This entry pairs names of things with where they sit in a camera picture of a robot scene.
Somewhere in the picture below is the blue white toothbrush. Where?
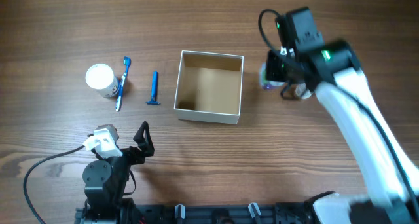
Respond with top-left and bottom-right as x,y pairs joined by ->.
115,56 -> 131,112

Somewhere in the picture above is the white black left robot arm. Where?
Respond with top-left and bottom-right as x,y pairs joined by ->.
75,121 -> 155,223

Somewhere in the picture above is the open cardboard box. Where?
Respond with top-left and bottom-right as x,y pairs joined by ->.
173,50 -> 244,124

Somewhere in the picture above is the blue disposable razor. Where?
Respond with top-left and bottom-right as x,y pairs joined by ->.
146,71 -> 160,105

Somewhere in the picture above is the white cylindrical cup container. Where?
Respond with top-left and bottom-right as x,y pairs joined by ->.
85,64 -> 119,98

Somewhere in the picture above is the white printed tube bottle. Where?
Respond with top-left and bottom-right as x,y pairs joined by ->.
294,83 -> 312,100

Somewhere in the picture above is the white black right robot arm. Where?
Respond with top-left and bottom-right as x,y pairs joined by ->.
266,7 -> 418,223

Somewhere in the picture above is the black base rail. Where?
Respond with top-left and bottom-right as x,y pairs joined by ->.
74,202 -> 315,224

